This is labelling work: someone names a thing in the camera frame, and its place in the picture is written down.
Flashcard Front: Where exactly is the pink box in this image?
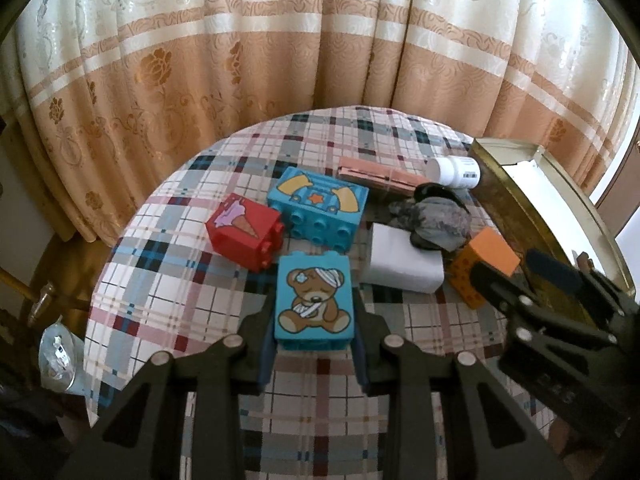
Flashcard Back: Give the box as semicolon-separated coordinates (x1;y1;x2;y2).
337;156;428;196

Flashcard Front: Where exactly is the grey and black toy figure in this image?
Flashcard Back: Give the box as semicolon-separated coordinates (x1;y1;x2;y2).
387;183;473;251

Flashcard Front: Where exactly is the white paper sheet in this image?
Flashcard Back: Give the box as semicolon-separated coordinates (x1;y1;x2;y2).
502;159;548;183

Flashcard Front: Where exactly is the red ice cream toy block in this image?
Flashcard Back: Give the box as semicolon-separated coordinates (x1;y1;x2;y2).
206;193;286;273

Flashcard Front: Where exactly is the blue bear picture toy block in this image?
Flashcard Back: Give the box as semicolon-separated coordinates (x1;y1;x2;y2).
274;251;357;353

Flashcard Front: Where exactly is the white pill bottle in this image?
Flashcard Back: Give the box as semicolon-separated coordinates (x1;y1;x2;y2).
425;156;482;190

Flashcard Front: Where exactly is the plaid tablecloth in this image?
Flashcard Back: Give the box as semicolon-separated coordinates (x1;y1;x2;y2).
82;105;556;480

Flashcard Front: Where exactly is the cream and orange floral curtain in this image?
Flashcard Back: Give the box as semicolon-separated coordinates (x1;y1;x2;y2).
0;0;640;248

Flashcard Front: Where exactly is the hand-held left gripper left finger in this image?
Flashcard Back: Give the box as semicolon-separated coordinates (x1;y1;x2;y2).
70;305;281;480

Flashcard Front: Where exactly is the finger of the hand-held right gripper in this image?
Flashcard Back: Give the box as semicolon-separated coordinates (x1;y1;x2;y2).
525;249;623;343
469;262;553;343

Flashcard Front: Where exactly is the clear plastic bag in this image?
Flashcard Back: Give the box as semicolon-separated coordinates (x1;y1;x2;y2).
37;315;88;396

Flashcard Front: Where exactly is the large blue star toy block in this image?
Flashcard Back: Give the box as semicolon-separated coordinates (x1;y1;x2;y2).
267;166;371;253

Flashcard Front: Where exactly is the white rectangular box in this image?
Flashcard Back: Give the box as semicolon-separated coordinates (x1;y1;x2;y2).
361;222;446;295

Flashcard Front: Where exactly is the orange toy block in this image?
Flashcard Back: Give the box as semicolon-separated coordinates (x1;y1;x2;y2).
446;226;522;309

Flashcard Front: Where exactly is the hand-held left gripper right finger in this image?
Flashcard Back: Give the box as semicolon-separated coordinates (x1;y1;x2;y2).
350;309;571;480

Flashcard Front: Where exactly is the golden wooden chair frame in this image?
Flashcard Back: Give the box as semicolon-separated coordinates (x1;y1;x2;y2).
0;260;93;331

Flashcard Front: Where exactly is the gold metal tin box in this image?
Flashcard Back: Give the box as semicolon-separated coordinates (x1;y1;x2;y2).
467;137;640;343

